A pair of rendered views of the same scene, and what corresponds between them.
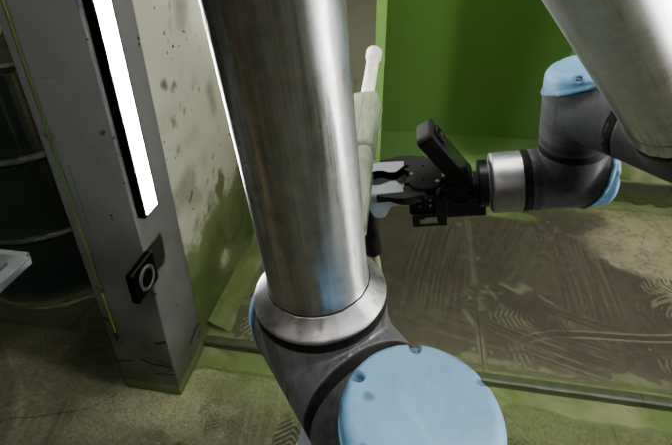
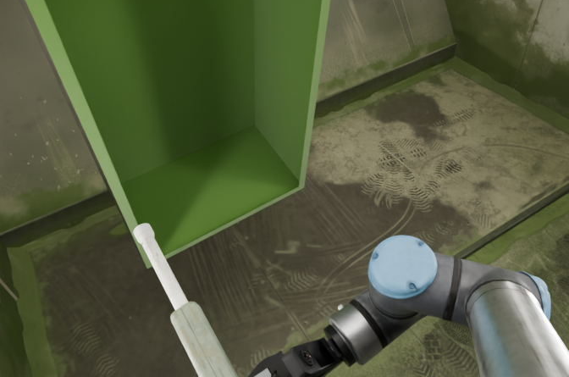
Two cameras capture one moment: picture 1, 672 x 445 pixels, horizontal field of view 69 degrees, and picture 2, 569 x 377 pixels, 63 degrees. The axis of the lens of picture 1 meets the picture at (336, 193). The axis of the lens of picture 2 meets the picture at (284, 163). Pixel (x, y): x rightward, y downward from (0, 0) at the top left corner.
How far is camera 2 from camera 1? 0.54 m
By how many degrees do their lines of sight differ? 31
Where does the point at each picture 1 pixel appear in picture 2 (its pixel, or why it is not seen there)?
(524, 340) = (320, 294)
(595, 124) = (435, 312)
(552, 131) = (393, 308)
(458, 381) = not seen: outside the picture
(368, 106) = (201, 331)
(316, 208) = not seen: outside the picture
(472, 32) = (164, 77)
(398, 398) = not seen: outside the picture
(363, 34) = (11, 69)
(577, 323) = (343, 252)
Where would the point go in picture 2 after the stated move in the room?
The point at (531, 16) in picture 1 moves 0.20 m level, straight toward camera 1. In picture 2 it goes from (212, 44) to (228, 76)
